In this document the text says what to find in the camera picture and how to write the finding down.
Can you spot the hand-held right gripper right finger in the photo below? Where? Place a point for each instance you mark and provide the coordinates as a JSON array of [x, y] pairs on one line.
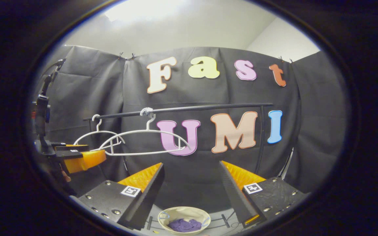
[[233, 193]]

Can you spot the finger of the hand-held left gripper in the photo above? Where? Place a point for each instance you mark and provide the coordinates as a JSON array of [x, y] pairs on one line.
[[87, 160], [72, 147]]

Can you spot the black tripod stand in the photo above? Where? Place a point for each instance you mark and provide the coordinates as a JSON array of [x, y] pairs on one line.
[[287, 164]]

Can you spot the black clothes rack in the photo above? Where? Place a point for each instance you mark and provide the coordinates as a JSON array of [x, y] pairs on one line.
[[208, 107]]

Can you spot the cream laundry hamper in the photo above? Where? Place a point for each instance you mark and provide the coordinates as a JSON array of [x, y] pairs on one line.
[[182, 212]]

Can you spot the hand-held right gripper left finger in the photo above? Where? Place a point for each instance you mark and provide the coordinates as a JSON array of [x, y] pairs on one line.
[[146, 196]]

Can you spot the purple knitted shirt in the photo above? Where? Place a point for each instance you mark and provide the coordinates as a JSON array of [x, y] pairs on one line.
[[184, 225]]

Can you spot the white plastic hanger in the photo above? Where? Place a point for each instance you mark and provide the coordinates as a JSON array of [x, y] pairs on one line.
[[148, 126], [97, 127]]

